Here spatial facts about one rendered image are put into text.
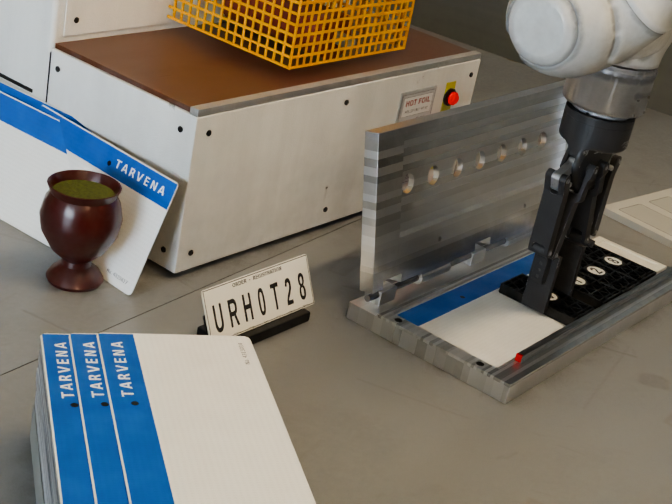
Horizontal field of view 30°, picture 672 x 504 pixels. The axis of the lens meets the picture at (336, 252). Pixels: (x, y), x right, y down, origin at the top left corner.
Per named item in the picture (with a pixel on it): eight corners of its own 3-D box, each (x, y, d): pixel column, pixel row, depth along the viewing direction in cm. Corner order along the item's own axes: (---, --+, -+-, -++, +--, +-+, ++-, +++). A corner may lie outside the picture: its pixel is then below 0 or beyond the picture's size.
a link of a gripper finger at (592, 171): (600, 167, 135) (595, 166, 134) (562, 262, 137) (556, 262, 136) (569, 154, 137) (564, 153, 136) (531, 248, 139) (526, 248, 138)
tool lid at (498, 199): (378, 133, 128) (364, 130, 129) (372, 307, 133) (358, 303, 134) (581, 80, 161) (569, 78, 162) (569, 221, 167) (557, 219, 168)
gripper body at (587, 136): (614, 125, 128) (590, 207, 132) (650, 114, 135) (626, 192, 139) (552, 101, 132) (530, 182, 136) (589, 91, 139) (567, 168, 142)
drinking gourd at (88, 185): (44, 255, 136) (53, 161, 132) (122, 269, 137) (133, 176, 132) (23, 290, 128) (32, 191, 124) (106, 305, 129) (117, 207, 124)
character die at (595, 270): (619, 301, 148) (622, 292, 148) (549, 267, 153) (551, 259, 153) (638, 290, 152) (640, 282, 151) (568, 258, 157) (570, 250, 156)
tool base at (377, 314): (504, 404, 126) (513, 373, 124) (345, 317, 136) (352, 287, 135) (684, 294, 159) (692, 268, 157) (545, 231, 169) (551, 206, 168)
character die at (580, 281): (600, 311, 144) (603, 302, 144) (528, 277, 149) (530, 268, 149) (619, 300, 148) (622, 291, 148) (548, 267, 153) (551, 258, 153)
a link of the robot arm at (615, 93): (673, 65, 132) (657, 118, 135) (598, 39, 137) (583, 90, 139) (635, 76, 125) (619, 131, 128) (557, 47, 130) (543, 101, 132)
